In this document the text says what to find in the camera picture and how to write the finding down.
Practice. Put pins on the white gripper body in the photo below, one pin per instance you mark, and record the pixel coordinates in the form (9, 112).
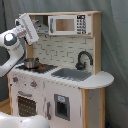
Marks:
(25, 29)

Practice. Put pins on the white toy microwave door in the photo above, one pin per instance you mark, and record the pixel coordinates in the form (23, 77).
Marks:
(70, 24)

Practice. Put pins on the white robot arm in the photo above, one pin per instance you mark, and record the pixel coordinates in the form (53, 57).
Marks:
(10, 40)

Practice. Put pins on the wooden toy kitchen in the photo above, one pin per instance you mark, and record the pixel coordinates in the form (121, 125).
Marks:
(62, 52)

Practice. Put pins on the grey range hood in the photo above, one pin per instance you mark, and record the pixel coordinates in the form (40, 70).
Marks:
(43, 24)

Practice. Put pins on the silver toy pot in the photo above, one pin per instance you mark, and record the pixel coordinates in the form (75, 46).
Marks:
(31, 63)

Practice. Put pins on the black toy stovetop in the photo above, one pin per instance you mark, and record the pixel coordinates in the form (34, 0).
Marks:
(42, 68)

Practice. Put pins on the left red stove knob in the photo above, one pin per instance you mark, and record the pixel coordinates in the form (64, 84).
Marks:
(15, 79)

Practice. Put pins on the red stove knob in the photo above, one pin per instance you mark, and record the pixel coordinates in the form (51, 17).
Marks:
(33, 84)
(15, 79)

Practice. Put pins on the right red stove knob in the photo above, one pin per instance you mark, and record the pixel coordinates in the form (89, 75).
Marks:
(33, 84)

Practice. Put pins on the black toy faucet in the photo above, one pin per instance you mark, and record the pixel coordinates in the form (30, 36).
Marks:
(81, 64)

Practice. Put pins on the grey toy sink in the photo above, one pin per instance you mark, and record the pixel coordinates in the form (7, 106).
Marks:
(72, 74)

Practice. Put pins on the white oven door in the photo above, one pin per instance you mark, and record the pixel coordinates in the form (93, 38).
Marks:
(26, 102)

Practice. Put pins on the white cupboard door with dispenser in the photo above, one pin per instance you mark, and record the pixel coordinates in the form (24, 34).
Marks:
(63, 105)

